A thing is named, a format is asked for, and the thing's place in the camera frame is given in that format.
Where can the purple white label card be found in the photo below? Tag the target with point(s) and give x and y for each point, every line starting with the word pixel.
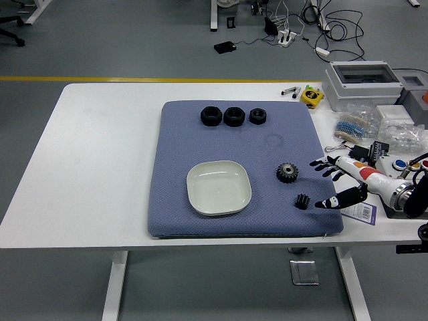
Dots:
pixel 362 212

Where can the black power adapter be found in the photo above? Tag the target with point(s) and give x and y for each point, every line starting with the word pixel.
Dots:
pixel 225 47

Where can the large black gear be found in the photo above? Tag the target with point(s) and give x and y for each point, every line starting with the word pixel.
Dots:
pixel 289 177

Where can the white table leg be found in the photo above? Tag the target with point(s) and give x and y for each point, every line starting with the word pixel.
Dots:
pixel 113 287
pixel 356 287

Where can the grey box orange button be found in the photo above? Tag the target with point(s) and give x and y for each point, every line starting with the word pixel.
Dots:
pixel 414 100

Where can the black circuit module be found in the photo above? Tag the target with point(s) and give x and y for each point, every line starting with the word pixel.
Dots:
pixel 379 148

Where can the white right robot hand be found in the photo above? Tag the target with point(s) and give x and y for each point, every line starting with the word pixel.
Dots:
pixel 374 177

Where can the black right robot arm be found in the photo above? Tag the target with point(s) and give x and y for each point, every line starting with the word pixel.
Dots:
pixel 416 200

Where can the small black gear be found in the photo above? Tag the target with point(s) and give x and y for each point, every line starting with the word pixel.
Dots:
pixel 302 202

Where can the white desk leg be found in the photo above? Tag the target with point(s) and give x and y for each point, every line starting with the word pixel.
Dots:
pixel 214 15

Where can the silver black marker pen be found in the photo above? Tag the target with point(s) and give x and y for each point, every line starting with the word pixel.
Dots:
pixel 290 90

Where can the small white box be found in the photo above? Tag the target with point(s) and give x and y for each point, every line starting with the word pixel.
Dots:
pixel 391 113

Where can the large black hex nut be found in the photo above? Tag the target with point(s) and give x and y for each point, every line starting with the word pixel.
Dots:
pixel 205 120
pixel 229 121

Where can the black charger block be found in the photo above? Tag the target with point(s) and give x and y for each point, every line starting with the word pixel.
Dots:
pixel 270 26

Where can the clear plastic bag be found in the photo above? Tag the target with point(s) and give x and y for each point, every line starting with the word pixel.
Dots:
pixel 401 137

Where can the white desk foot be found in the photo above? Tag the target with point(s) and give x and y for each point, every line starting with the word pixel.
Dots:
pixel 322 20
pixel 36 11

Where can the white square dish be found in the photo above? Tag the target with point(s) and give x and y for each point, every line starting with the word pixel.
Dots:
pixel 217 190

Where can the blue-grey quilted mat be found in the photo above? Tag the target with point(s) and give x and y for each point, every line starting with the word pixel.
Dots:
pixel 234 143

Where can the small black bracket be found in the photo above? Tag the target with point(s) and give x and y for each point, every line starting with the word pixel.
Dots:
pixel 230 22

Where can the white power strip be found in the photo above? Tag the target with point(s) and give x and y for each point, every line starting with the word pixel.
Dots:
pixel 287 37

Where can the resistor tape bundle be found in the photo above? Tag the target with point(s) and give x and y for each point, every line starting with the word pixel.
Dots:
pixel 347 128

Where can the white plug adapter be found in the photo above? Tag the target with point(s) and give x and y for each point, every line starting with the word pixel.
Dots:
pixel 322 51

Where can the metal floor plate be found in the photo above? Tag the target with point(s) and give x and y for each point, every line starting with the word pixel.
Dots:
pixel 304 272

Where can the yellow tape measure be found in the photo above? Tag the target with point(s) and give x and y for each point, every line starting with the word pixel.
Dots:
pixel 311 97

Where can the black office chair base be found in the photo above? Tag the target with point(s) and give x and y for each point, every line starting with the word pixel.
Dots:
pixel 10 31

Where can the small black hex nut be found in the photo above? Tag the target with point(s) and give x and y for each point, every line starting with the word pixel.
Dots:
pixel 254 120

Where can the grey clear-lid enclosure box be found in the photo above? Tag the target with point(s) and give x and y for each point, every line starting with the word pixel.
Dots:
pixel 351 90

